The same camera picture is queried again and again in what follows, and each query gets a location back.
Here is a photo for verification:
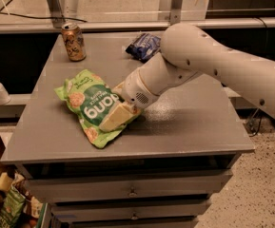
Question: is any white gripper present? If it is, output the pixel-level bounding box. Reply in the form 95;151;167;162
99;68;158;132

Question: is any metal frame rail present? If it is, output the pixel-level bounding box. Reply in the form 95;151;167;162
0;17;275;34

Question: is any black cable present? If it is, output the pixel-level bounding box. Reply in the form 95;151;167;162
0;11;88;24

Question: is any green snack bag in box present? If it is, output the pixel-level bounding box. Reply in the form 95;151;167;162
0;186;26;228

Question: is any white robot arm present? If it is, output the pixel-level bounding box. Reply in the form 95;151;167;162
99;23;275;132

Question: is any grey drawer cabinet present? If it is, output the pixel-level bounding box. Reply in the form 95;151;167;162
2;32;253;228

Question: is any gold soda can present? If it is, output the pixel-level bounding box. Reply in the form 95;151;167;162
61;22;87;62

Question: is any dark blue chip bag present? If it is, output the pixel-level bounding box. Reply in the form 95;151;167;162
126;33;161;62

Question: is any yellow bottle in box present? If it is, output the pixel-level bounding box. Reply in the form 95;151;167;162
0;172;14;192

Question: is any green rice chip bag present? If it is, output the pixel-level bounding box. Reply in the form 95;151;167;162
54;69;142;149

